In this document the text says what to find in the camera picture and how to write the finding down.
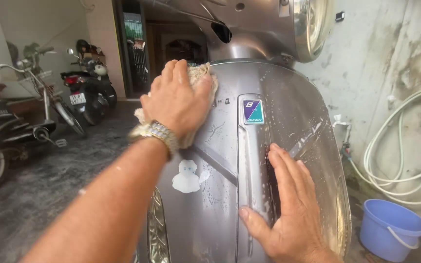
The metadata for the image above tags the person's left hand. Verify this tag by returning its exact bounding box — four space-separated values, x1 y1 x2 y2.
140 59 214 139

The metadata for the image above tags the person's right hand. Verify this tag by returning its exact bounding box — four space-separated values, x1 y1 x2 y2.
238 143 344 263

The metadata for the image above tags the silver gold wristwatch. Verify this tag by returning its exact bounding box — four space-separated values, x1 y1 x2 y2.
128 120 180 158

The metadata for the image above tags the dark metal gate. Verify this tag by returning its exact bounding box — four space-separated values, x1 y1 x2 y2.
123 12 150 96

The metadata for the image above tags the grey motor scooter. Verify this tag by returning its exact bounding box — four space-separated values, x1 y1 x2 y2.
133 0 353 263

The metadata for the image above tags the black parked scooter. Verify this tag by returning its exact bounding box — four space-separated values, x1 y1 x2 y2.
60 39 118 127

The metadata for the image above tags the blue plastic bucket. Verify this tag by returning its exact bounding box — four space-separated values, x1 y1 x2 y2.
359 199 421 263

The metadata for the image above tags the silver bicycle with basket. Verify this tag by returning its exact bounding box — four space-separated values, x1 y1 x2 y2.
0 45 87 136

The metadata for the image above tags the black motorcycle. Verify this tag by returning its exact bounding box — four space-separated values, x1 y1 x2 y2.
0 82 68 198

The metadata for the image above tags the wall water tap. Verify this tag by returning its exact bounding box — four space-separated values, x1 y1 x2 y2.
332 114 354 161

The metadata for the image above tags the coiled white water hose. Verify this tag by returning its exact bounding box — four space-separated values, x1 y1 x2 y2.
349 86 421 206

